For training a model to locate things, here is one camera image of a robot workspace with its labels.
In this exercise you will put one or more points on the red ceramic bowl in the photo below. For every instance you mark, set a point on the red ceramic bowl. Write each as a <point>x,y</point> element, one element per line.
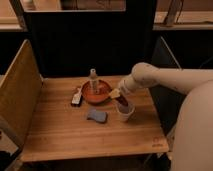
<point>96,98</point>

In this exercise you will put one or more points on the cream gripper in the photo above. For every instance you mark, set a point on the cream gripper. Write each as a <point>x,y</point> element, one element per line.
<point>126,86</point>

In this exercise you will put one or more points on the white ceramic cup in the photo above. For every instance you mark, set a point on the white ceramic cup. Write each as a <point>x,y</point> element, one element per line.
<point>125,111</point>

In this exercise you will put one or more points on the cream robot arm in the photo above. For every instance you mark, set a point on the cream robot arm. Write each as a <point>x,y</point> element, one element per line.
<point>184,101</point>

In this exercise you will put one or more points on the wooden side panel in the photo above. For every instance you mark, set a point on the wooden side panel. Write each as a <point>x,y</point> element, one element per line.
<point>19,90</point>

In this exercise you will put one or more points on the clear plastic bottle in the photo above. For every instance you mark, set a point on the clear plastic bottle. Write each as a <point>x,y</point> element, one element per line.
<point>94,82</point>

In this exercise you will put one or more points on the blue sponge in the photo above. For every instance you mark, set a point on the blue sponge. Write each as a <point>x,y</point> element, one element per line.
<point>98,116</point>

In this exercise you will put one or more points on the dark right side panel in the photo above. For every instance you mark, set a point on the dark right side panel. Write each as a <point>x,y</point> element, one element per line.
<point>166,100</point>

